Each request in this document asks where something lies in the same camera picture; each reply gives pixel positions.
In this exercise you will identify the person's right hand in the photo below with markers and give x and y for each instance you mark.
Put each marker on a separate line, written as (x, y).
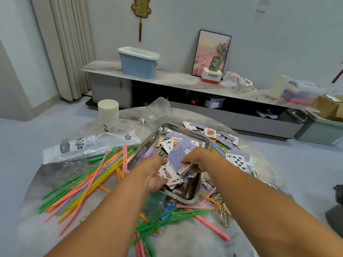
(210, 160)

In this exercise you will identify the person's left hand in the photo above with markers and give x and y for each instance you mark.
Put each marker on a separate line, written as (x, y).
(151, 174)

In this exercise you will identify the pile of playing cards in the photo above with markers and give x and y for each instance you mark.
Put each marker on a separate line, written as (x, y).
(182, 147)

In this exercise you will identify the metal tray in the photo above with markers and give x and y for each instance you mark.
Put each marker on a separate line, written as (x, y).
(161, 130)

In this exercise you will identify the pile of floss picks and clips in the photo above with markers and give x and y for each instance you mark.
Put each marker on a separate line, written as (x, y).
(219, 208)

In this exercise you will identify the pile of colourful straws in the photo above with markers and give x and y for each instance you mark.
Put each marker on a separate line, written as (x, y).
(80, 192)

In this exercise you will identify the group of white paper cups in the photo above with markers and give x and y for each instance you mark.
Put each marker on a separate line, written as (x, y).
(108, 112)

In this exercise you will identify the person's left forearm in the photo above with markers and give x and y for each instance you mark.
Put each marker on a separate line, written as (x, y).
(102, 227)

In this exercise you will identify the person's right forearm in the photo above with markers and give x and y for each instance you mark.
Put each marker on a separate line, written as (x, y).
(257, 211)

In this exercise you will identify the translucent green plastic cup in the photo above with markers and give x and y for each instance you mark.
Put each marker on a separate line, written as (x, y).
(155, 205)

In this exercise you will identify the white floss pick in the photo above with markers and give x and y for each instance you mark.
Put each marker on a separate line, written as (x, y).
(142, 120)

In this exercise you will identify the white box in cabinet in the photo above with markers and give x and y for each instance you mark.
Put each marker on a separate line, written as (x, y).
(214, 103)

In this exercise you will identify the clear ribbed organizer box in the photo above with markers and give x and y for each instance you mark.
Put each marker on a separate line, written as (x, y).
(159, 108)

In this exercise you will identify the clear printed plastic bag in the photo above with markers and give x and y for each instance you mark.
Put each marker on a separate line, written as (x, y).
(86, 146)

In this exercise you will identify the loose papers in cabinet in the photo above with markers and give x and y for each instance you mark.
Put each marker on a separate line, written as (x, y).
(266, 114)

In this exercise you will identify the clear bag of snacks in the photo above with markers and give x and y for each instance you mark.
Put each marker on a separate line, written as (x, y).
(230, 79)

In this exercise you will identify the white and red small box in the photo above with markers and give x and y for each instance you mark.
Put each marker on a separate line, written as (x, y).
(211, 76)

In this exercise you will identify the clear round plastic bowl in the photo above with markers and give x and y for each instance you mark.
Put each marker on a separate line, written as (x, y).
(67, 167)

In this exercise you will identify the colourful small packet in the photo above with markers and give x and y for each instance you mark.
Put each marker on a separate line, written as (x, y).
(248, 81)

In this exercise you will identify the grey cabinet with marble top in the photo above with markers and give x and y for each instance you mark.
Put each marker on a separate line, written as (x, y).
(171, 77)

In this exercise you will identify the small colourful box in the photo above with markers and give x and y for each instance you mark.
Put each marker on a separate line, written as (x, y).
(215, 63)

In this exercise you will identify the cream paper roll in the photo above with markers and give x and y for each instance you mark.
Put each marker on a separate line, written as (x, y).
(277, 86)

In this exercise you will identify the blue storage box white lid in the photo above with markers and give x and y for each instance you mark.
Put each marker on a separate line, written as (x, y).
(138, 62)

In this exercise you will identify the framed pink picture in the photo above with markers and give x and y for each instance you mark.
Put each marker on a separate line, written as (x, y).
(203, 48)

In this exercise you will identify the grey green storage bin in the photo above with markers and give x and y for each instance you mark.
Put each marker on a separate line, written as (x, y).
(319, 128)

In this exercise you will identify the clear storage box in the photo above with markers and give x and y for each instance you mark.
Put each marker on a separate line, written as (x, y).
(302, 92)

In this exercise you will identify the cardboard box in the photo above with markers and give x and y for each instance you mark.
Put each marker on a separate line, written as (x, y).
(329, 107)

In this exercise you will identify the trash bin with black bag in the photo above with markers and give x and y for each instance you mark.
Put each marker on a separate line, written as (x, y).
(335, 211)

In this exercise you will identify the beige curtain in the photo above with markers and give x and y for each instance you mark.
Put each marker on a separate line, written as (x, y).
(64, 45)

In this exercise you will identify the white wall switch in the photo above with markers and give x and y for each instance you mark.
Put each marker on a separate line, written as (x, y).
(262, 3)

